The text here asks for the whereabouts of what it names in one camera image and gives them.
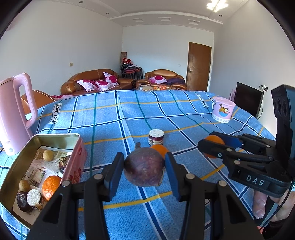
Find large orange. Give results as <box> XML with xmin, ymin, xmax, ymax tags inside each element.
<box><xmin>203</xmin><ymin>134</ymin><xmax>226</xmax><ymax>159</ymax></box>

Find whole purple passion fruit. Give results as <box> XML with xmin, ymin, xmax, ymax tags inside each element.
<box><xmin>124</xmin><ymin>142</ymin><xmax>165</xmax><ymax>187</ymax></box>

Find dark purple mangosteen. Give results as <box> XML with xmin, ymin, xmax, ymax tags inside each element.
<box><xmin>16</xmin><ymin>191</ymin><xmax>33</xmax><ymax>212</ymax></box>

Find right hand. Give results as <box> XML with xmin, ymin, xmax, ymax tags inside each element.
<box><xmin>252</xmin><ymin>187</ymin><xmax>295</xmax><ymax>222</ymax></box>

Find orange in tin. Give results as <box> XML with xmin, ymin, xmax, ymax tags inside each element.
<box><xmin>41</xmin><ymin>176</ymin><xmax>62</xmax><ymax>201</ymax></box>

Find black television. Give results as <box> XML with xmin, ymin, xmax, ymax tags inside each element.
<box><xmin>233</xmin><ymin>82</ymin><xmax>264</xmax><ymax>118</ymax></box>

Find pink cartoon cup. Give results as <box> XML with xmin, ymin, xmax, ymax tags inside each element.
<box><xmin>211</xmin><ymin>97</ymin><xmax>235</xmax><ymax>124</ymax></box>

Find small tan longan fruit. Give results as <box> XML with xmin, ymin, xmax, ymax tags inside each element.
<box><xmin>43</xmin><ymin>150</ymin><xmax>54</xmax><ymax>162</ymax></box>

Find small orange on table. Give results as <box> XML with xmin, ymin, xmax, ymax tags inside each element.
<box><xmin>151</xmin><ymin>145</ymin><xmax>169</xmax><ymax>159</ymax></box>

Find pink metal tin box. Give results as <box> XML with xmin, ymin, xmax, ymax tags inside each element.
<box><xmin>1</xmin><ymin>133</ymin><xmax>87</xmax><ymax>229</ymax></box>

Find pink electric kettle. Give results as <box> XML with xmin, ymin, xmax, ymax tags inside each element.
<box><xmin>0</xmin><ymin>73</ymin><xmax>38</xmax><ymax>156</ymax></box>

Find brown leather small sofa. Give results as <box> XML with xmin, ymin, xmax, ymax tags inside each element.
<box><xmin>136</xmin><ymin>69</ymin><xmax>187</xmax><ymax>90</ymax></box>

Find brown wooden door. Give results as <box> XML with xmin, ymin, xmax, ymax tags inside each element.
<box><xmin>186</xmin><ymin>42</ymin><xmax>211</xmax><ymax>91</ymax></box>

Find wooden coffee table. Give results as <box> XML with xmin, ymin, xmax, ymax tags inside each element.
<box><xmin>138</xmin><ymin>85</ymin><xmax>171</xmax><ymax>92</ymax></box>

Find blue plaid tablecloth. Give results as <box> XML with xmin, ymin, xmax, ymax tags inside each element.
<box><xmin>31</xmin><ymin>90</ymin><xmax>273</xmax><ymax>239</ymax></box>

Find stacked dark chairs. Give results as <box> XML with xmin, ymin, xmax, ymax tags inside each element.
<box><xmin>120</xmin><ymin>52</ymin><xmax>143</xmax><ymax>80</ymax></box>

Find brown leather long sofa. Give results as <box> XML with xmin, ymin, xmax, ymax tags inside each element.
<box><xmin>60</xmin><ymin>68</ymin><xmax>136</xmax><ymax>95</ymax></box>

